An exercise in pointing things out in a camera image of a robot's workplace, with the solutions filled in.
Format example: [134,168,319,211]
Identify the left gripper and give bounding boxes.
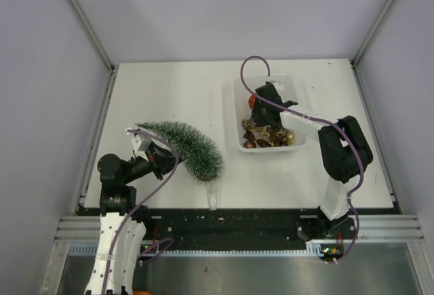
[122,140,186,183]

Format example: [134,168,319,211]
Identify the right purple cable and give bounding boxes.
[239,56,367,264]

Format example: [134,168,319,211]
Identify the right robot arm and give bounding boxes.
[249,82,373,238]

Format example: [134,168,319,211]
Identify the right aluminium corner post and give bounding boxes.
[351,0,399,68]

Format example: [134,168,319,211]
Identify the white plastic basket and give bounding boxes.
[232,74,313,153]

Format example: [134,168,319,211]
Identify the white cable duct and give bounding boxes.
[68,243,344,261]

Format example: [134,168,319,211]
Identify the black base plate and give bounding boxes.
[107,207,360,250]

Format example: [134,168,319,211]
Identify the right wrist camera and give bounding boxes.
[267,81,284,91]

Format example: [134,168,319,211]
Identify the left aluminium corner post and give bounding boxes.
[66,0,115,73]

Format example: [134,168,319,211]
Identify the aluminium corner post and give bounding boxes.
[66,0,115,73]
[351,0,399,68]

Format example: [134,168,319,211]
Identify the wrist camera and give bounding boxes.
[126,127,152,161]
[267,81,284,91]

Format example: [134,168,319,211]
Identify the brown and gold ornament garland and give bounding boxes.
[241,119,294,149]

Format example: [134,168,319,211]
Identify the small green christmas tree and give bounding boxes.
[136,121,224,183]

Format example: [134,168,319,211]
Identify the aluminium frame rail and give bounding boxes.
[54,215,425,243]

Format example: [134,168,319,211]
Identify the gold bauble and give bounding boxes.
[285,131,295,143]

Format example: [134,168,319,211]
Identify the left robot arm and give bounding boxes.
[84,138,181,294]

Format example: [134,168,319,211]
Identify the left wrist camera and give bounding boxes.
[126,127,152,161]

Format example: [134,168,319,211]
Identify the red glitter bauble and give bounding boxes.
[248,95,256,110]

